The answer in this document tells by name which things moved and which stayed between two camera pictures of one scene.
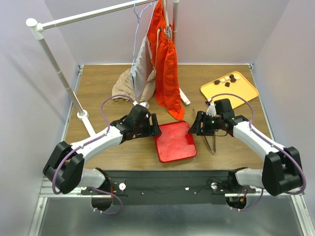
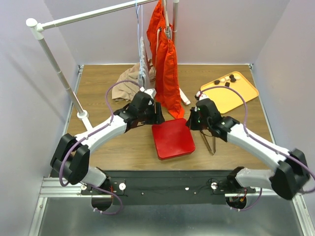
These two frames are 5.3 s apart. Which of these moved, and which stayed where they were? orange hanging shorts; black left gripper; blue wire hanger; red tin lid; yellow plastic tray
Moved: blue wire hanger; black left gripper
Stayed: yellow plastic tray; red tin lid; orange hanging shorts
